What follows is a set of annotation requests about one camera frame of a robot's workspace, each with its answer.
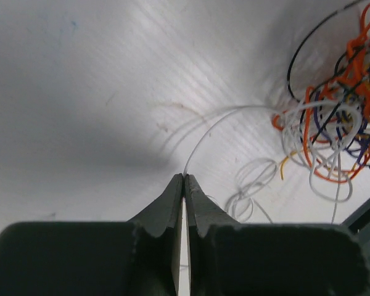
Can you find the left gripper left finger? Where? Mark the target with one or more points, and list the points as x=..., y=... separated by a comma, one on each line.
x=135, y=257

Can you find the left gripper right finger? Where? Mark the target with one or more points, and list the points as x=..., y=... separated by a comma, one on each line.
x=231, y=258

